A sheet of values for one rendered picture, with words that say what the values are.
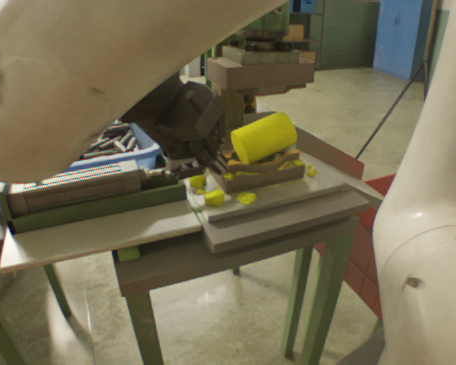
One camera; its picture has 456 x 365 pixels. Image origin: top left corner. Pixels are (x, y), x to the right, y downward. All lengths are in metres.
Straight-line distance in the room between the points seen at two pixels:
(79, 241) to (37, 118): 0.40
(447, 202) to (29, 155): 0.33
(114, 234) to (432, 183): 0.44
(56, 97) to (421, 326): 0.26
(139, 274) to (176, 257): 0.07
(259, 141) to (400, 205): 0.34
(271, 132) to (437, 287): 0.45
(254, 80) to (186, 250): 0.30
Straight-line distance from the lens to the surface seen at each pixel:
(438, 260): 0.31
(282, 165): 0.69
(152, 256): 0.60
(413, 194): 0.37
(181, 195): 0.63
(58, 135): 0.20
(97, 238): 0.58
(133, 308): 0.61
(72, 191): 0.61
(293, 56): 0.62
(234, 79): 0.57
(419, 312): 0.27
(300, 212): 0.62
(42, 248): 0.59
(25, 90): 0.19
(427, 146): 0.36
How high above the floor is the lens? 1.34
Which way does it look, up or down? 30 degrees down
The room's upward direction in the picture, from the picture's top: straight up
